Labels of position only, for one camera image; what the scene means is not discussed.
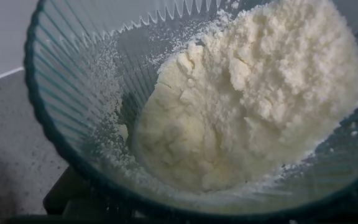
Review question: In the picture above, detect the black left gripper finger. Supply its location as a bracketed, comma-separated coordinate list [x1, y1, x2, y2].
[43, 166, 130, 218]

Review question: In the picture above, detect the clear ribbed cup with handle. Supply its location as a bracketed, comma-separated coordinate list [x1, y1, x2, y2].
[23, 0, 358, 224]

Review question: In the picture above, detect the white powder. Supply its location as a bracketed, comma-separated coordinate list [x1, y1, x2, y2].
[134, 0, 358, 192]

